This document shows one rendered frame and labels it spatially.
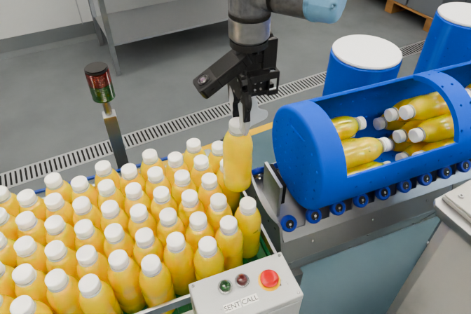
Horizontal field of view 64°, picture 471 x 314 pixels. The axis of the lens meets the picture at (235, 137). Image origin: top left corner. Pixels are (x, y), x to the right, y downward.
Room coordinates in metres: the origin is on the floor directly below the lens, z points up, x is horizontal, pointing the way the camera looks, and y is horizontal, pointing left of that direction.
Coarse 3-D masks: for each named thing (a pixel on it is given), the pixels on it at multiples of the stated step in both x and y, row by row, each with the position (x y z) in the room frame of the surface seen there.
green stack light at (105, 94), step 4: (112, 84) 0.89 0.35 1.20; (92, 88) 0.86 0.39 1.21; (96, 88) 0.86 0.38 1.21; (100, 88) 0.86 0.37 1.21; (104, 88) 0.86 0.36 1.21; (108, 88) 0.87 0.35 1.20; (112, 88) 0.89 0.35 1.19; (92, 92) 0.86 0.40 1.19; (96, 92) 0.86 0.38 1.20; (100, 92) 0.86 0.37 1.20; (104, 92) 0.86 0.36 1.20; (108, 92) 0.87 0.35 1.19; (112, 92) 0.88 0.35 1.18; (92, 96) 0.87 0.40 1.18; (96, 96) 0.86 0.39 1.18; (100, 96) 0.86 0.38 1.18; (104, 96) 0.86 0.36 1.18; (108, 96) 0.87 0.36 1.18; (112, 96) 0.88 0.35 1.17; (96, 100) 0.86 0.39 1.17; (100, 100) 0.86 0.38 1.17; (104, 100) 0.86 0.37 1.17; (108, 100) 0.86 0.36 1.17
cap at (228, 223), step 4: (224, 216) 0.52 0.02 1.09; (228, 216) 0.52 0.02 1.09; (232, 216) 0.52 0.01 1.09; (224, 220) 0.51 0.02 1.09; (228, 220) 0.51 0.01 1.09; (232, 220) 0.51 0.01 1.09; (236, 220) 0.51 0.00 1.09; (220, 224) 0.50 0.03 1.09; (224, 224) 0.50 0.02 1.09; (228, 224) 0.50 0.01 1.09; (232, 224) 0.50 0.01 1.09; (236, 224) 0.50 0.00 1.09; (224, 228) 0.49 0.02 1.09; (228, 228) 0.49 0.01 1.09; (232, 228) 0.49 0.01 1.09; (224, 232) 0.49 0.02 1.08; (228, 232) 0.48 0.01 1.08; (232, 232) 0.49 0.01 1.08
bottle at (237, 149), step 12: (228, 132) 0.62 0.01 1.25; (228, 144) 0.60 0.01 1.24; (240, 144) 0.60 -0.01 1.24; (252, 144) 0.62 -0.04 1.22; (228, 156) 0.60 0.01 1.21; (240, 156) 0.59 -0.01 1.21; (228, 168) 0.60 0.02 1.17; (240, 168) 0.59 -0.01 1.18; (228, 180) 0.60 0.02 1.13; (240, 180) 0.59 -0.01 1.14
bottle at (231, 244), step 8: (216, 232) 0.51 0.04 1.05; (240, 232) 0.50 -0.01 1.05; (216, 240) 0.49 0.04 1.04; (224, 240) 0.48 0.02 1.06; (232, 240) 0.48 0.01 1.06; (240, 240) 0.49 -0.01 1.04; (224, 248) 0.47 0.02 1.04; (232, 248) 0.47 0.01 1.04; (240, 248) 0.48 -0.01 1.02; (224, 256) 0.47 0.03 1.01; (232, 256) 0.47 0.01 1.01; (240, 256) 0.48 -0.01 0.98; (224, 264) 0.47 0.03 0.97; (232, 264) 0.47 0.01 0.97; (240, 264) 0.48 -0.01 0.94
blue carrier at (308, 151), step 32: (352, 96) 0.91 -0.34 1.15; (384, 96) 0.97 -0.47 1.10; (448, 96) 0.80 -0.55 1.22; (288, 128) 0.75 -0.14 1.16; (320, 128) 0.67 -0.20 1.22; (288, 160) 0.73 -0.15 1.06; (320, 160) 0.61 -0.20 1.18; (384, 160) 0.83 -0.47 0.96; (416, 160) 0.67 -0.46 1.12; (448, 160) 0.72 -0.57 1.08; (320, 192) 0.58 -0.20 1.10; (352, 192) 0.61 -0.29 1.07
